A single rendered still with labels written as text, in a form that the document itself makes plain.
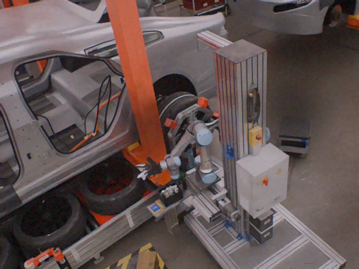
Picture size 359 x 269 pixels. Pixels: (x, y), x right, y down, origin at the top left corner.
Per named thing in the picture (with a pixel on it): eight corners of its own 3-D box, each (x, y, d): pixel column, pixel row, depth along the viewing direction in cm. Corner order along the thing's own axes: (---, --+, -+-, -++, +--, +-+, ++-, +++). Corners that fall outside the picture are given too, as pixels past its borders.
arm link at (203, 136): (211, 171, 318) (205, 119, 284) (218, 182, 306) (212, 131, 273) (198, 175, 316) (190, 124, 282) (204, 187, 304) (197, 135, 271)
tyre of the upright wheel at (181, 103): (141, 149, 382) (187, 147, 427) (155, 160, 367) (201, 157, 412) (158, 88, 362) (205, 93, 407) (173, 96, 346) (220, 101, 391)
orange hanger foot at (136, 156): (135, 149, 418) (129, 124, 397) (163, 172, 383) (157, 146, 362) (123, 156, 411) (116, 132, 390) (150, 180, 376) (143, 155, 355)
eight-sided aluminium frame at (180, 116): (211, 138, 406) (207, 96, 372) (216, 141, 401) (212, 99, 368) (172, 163, 383) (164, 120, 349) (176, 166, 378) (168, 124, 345)
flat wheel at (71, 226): (55, 269, 338) (46, 254, 323) (7, 244, 367) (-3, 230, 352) (100, 216, 380) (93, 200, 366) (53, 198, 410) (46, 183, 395)
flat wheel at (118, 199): (113, 164, 441) (108, 149, 427) (157, 182, 407) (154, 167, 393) (72, 202, 402) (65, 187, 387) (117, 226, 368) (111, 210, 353)
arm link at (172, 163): (181, 167, 289) (180, 159, 284) (168, 172, 288) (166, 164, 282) (178, 161, 296) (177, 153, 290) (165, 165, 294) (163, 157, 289)
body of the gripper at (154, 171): (148, 178, 285) (163, 173, 287) (145, 169, 280) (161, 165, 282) (146, 173, 291) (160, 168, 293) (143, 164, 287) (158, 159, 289)
